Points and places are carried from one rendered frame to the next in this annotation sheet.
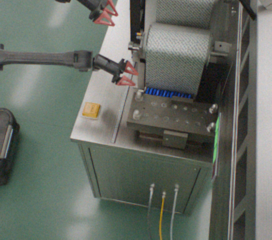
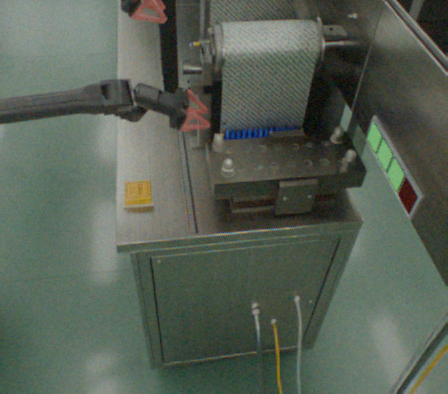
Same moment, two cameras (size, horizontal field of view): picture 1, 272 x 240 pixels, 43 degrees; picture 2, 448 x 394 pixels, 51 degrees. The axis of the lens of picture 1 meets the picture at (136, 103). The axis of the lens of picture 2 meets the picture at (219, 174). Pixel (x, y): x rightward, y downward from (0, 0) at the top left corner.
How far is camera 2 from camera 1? 0.53 m
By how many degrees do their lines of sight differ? 17
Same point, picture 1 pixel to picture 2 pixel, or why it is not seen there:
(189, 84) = (292, 106)
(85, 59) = (122, 91)
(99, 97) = (142, 173)
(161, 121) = (269, 170)
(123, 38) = not seen: hidden behind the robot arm
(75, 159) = (96, 321)
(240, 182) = not seen: outside the picture
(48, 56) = (54, 97)
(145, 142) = (246, 219)
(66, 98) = (52, 232)
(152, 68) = (232, 89)
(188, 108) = (301, 145)
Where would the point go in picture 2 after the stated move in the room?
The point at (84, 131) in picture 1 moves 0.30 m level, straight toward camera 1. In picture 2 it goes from (138, 228) to (205, 315)
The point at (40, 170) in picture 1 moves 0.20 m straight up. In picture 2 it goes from (40, 357) to (27, 335)
